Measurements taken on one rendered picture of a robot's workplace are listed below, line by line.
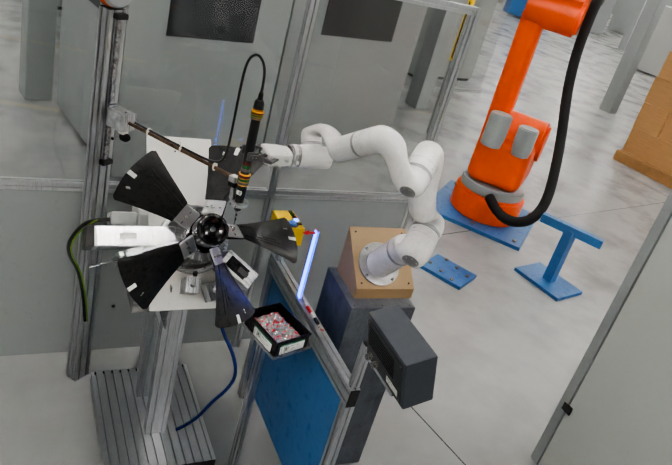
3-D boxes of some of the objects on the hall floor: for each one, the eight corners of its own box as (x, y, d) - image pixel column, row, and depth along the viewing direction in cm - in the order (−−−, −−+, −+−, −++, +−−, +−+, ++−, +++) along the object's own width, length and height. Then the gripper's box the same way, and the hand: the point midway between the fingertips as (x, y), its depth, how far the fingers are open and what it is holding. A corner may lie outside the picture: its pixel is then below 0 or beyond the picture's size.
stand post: (141, 439, 297) (168, 273, 258) (161, 437, 301) (190, 273, 262) (142, 447, 294) (170, 280, 254) (163, 444, 298) (193, 279, 258)
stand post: (133, 403, 315) (165, 192, 265) (152, 401, 319) (187, 193, 269) (134, 410, 311) (167, 197, 262) (154, 407, 316) (189, 198, 266)
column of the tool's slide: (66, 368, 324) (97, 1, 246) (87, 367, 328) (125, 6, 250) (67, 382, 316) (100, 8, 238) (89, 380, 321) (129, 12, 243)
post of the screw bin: (226, 467, 295) (261, 326, 260) (232, 465, 297) (267, 324, 262) (230, 472, 293) (265, 331, 259) (235, 470, 295) (271, 329, 261)
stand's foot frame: (89, 384, 318) (91, 372, 315) (183, 375, 339) (185, 363, 336) (104, 490, 270) (106, 476, 267) (213, 472, 291) (216, 459, 288)
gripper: (286, 136, 243) (239, 132, 235) (302, 156, 230) (253, 153, 221) (281, 154, 246) (235, 151, 238) (297, 175, 233) (249, 173, 225)
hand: (249, 152), depth 230 cm, fingers open, 6 cm apart
